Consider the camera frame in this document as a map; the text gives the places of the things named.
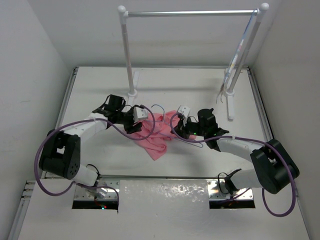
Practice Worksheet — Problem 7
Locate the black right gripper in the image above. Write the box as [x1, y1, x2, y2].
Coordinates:
[171, 115, 207, 141]

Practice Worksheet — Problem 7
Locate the pink t shirt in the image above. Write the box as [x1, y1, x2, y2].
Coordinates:
[130, 110, 177, 161]

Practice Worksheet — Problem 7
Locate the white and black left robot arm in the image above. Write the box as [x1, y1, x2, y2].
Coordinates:
[38, 94, 148, 187]

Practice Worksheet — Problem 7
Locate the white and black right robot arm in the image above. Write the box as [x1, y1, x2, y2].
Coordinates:
[169, 107, 300, 195]

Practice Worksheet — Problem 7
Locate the white front cover panel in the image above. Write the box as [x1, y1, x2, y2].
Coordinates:
[19, 180, 308, 240]

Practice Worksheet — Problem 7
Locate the white clothes rack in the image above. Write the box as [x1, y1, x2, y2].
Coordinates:
[116, 2, 270, 121]

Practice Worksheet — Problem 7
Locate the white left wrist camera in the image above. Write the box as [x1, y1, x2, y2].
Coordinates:
[133, 106, 149, 123]

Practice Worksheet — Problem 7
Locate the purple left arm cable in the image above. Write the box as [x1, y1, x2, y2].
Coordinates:
[33, 104, 157, 203]

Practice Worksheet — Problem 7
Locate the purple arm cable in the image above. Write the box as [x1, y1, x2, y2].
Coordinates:
[33, 104, 157, 203]
[169, 111, 297, 217]

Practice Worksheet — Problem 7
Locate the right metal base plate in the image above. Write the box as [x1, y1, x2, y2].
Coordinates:
[207, 178, 254, 201]

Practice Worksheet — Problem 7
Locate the metal base plate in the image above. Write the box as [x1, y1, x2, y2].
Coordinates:
[73, 179, 120, 201]
[207, 178, 254, 201]

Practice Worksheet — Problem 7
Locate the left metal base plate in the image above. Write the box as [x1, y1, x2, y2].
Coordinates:
[73, 179, 120, 201]

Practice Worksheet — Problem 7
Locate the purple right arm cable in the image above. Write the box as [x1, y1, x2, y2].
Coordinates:
[169, 111, 297, 217]

